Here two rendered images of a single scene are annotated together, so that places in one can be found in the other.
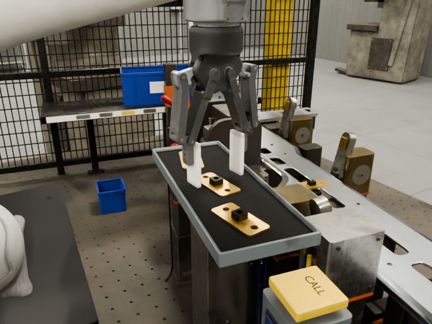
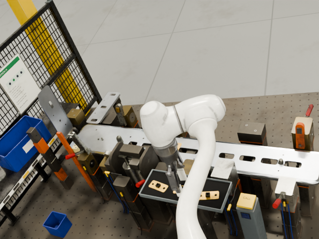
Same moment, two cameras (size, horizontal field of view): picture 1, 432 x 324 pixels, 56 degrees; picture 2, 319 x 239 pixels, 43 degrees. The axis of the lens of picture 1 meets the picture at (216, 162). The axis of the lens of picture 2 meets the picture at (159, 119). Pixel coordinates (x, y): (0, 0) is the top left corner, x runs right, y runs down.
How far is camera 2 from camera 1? 1.20 m
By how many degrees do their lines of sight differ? 31
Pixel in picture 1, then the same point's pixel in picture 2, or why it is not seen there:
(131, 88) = (15, 160)
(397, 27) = not seen: outside the picture
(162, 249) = (119, 224)
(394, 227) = (221, 147)
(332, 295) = (252, 197)
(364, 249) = (233, 171)
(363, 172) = not seen: hidden behind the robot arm
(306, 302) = (250, 203)
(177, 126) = (175, 186)
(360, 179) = not seen: hidden behind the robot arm
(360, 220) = (225, 163)
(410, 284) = (245, 167)
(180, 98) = (173, 178)
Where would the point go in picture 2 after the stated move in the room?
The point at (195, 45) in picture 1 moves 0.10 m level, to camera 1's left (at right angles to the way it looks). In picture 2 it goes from (168, 161) to (149, 179)
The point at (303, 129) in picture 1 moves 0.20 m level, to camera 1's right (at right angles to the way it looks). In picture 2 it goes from (131, 114) to (154, 94)
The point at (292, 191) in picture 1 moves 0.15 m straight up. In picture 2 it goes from (188, 164) to (179, 142)
